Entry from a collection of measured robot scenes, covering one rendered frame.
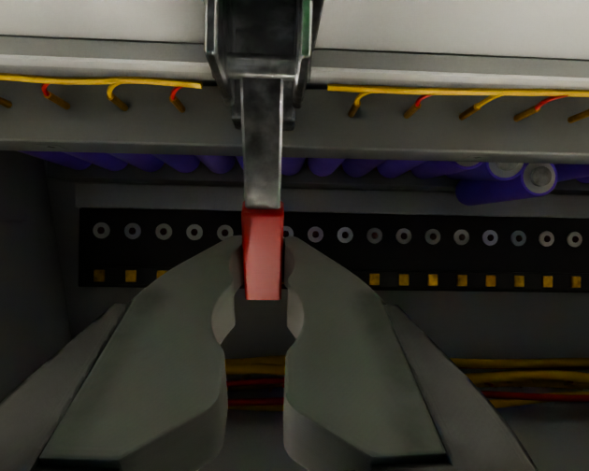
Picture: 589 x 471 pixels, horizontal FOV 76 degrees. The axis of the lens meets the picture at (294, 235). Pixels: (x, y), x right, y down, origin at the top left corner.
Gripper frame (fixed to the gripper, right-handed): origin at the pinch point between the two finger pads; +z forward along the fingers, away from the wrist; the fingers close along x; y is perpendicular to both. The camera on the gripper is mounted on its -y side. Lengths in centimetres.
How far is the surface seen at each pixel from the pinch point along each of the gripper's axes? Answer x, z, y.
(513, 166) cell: 10.8, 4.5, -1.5
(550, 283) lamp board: 19.6, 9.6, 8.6
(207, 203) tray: -4.2, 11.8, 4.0
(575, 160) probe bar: 12.2, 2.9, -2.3
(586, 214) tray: 22.0, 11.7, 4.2
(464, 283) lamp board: 13.4, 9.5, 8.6
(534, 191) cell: 12.2, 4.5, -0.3
